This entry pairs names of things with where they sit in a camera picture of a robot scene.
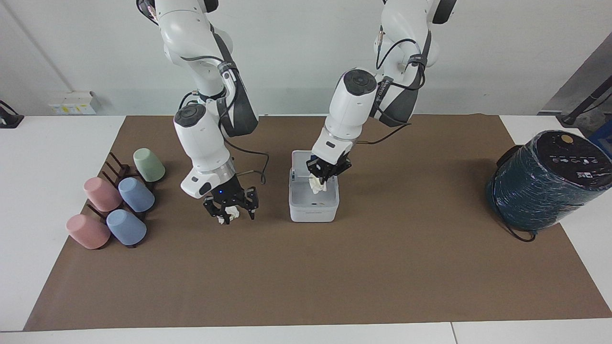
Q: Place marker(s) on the white plastic bin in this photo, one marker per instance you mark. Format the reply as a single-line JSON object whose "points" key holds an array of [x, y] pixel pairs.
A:
{"points": [[313, 208]]}

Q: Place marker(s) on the green cup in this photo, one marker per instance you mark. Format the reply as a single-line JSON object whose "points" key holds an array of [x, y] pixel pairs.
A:
{"points": [[149, 165]]}

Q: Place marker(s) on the dark brown cup rack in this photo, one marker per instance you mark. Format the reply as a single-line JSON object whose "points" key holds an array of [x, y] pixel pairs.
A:
{"points": [[117, 168]]}

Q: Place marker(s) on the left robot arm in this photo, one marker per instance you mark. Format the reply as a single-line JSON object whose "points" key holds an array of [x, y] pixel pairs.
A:
{"points": [[351, 105]]}

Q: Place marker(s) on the white wall socket box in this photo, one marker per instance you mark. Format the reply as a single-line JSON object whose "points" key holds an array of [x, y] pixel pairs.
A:
{"points": [[74, 103]]}

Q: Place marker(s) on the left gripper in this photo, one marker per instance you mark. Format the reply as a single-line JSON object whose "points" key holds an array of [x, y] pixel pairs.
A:
{"points": [[330, 160]]}

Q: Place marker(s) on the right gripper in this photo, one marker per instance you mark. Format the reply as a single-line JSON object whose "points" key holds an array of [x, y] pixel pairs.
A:
{"points": [[226, 190]]}

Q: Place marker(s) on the blue cup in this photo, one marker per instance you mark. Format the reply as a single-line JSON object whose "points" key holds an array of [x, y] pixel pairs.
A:
{"points": [[136, 194], [126, 227]]}

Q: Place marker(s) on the pink cup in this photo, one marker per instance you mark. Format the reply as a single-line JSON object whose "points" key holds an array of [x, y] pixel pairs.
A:
{"points": [[87, 231], [102, 194]]}

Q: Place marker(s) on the white paper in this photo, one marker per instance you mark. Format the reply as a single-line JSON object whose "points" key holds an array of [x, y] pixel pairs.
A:
{"points": [[317, 185], [228, 214]]}

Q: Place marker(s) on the black stand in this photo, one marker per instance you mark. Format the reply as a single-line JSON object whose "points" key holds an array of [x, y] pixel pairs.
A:
{"points": [[9, 119], [585, 102]]}

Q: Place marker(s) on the dark teal wrapped cylinder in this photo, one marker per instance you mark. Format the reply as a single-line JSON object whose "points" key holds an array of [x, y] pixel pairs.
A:
{"points": [[545, 186]]}

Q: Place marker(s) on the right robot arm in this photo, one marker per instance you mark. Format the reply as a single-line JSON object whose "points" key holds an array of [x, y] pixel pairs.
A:
{"points": [[201, 138]]}

